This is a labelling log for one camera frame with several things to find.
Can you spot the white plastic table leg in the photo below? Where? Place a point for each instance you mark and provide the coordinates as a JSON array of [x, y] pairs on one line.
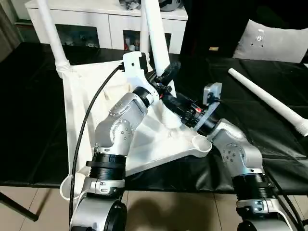
[[264, 96], [144, 36], [53, 36], [156, 43]]

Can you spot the white glass-door cabinet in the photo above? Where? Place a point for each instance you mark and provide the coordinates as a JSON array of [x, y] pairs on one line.
[[84, 21]]

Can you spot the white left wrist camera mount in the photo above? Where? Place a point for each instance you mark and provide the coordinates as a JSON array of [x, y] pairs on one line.
[[134, 67]]

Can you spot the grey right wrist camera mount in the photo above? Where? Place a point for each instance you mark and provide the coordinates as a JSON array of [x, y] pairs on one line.
[[211, 101]]

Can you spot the white flat board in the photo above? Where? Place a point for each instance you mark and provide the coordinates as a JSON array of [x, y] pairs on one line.
[[305, 65]]

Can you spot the white plastic table top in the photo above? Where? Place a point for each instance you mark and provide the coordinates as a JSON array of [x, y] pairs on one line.
[[79, 101]]

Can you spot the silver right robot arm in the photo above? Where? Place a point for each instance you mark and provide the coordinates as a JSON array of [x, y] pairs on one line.
[[235, 156]]

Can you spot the grey round pot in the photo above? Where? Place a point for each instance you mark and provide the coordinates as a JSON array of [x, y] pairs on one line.
[[170, 4]]

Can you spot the black metal table leg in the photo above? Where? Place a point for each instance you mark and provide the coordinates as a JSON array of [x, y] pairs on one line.
[[19, 205]]

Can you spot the black box with gold label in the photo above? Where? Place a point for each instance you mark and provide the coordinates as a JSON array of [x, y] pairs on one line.
[[211, 26]]

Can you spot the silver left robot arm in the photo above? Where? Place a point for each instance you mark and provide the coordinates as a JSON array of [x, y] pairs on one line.
[[115, 125]]

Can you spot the grey curtain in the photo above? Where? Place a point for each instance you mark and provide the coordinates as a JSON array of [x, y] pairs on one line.
[[9, 26]]

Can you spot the white pillow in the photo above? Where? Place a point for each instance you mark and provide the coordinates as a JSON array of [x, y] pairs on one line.
[[272, 43]]

